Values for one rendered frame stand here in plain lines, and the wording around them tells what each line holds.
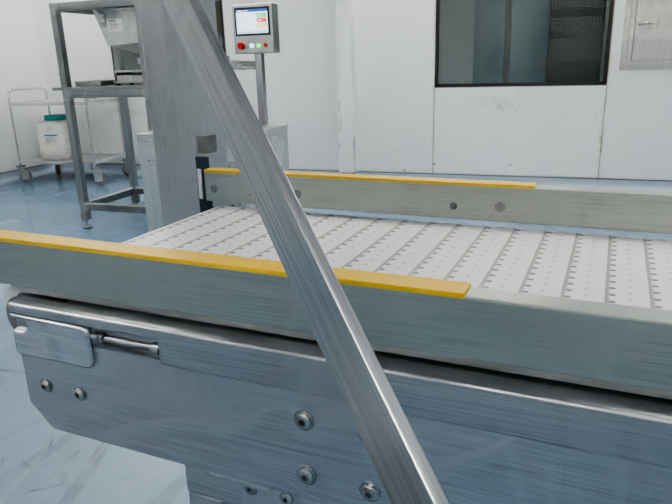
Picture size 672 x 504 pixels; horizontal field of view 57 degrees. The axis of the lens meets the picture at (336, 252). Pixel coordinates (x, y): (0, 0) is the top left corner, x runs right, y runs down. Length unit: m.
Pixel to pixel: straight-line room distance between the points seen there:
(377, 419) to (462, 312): 0.10
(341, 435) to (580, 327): 0.15
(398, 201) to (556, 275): 0.19
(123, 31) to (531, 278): 4.10
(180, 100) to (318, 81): 5.24
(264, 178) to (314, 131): 5.71
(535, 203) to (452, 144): 5.10
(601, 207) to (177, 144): 0.44
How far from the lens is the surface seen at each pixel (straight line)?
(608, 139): 5.59
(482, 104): 5.58
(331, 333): 0.23
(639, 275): 0.46
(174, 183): 0.73
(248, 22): 3.47
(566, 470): 0.33
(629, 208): 0.56
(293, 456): 0.39
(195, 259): 0.36
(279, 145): 3.48
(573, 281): 0.44
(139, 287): 0.39
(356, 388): 0.22
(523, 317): 0.30
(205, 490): 0.51
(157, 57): 0.72
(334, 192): 0.61
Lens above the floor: 1.08
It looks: 17 degrees down
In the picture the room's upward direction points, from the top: 2 degrees counter-clockwise
